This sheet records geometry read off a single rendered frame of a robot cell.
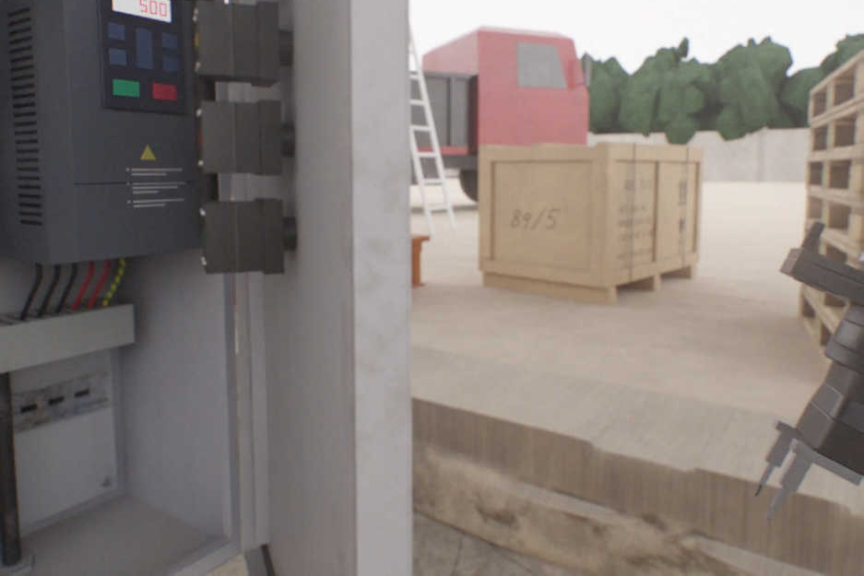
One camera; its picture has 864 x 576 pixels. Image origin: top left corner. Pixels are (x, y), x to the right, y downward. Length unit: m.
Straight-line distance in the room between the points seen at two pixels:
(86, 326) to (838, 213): 2.48
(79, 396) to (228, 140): 0.43
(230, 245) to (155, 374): 0.36
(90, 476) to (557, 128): 9.96
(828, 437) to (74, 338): 0.63
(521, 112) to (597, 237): 7.03
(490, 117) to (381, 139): 9.69
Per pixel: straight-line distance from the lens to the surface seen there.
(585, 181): 3.29
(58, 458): 0.78
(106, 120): 0.56
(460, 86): 9.73
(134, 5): 0.58
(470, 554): 1.91
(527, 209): 3.48
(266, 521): 0.65
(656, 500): 1.73
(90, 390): 0.77
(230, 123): 0.41
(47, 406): 0.76
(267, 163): 0.40
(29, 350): 0.67
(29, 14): 0.59
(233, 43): 0.41
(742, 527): 1.69
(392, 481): 0.25
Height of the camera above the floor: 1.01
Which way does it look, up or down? 5 degrees down
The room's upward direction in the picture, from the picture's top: straight up
